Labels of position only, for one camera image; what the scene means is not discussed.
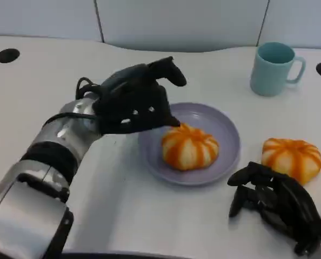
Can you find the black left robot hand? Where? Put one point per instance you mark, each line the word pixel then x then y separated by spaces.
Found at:
pixel 133 108

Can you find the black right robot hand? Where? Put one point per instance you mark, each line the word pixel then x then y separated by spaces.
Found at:
pixel 284 199

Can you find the orange and white bread roll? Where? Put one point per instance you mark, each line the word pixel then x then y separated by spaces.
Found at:
pixel 290 153
pixel 190 148

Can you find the lilac plate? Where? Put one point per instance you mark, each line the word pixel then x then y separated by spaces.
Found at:
pixel 214 129

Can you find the grey partition panel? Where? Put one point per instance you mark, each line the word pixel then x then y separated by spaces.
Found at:
pixel 301 21
pixel 182 24
pixel 41 19

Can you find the pale green mug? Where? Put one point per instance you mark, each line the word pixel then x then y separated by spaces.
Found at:
pixel 268 78

